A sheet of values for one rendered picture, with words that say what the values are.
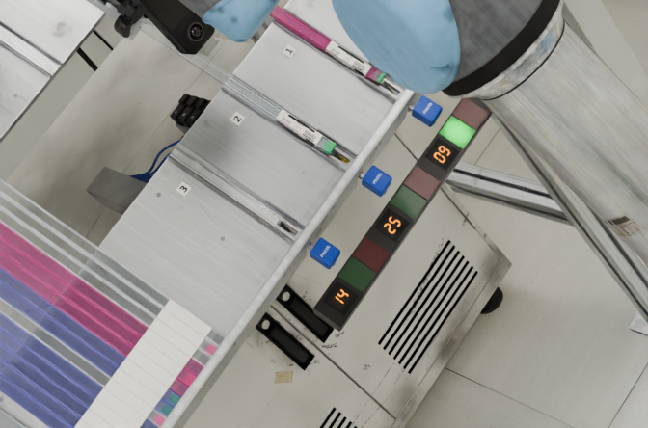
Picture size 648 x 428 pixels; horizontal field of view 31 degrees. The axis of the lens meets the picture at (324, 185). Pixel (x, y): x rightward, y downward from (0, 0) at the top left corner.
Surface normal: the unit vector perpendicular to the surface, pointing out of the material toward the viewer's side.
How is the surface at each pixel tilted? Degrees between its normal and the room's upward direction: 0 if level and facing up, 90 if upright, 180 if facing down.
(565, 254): 0
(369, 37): 83
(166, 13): 85
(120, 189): 0
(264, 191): 44
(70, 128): 0
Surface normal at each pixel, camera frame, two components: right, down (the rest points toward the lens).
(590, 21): 0.61, 0.20
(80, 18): 0.02, -0.29
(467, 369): -0.55, -0.59
